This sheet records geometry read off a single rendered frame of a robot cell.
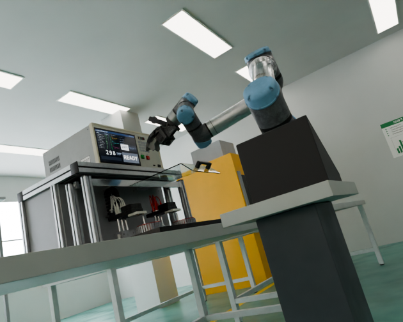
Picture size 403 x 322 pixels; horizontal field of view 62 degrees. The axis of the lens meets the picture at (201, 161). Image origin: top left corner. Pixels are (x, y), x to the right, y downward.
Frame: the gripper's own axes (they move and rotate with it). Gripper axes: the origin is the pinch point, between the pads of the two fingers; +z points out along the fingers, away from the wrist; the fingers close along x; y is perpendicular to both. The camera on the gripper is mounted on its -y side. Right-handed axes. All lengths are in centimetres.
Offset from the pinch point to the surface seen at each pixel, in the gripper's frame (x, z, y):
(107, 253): -67, -10, 60
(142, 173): -6.2, 6.9, 11.5
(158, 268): 290, 269, -53
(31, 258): -86, -11, 58
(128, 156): -9.7, 5.5, 1.6
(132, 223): -4.1, 29.4, 24.1
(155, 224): -22.6, 4.8, 42.7
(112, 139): -18.3, 2.3, -5.3
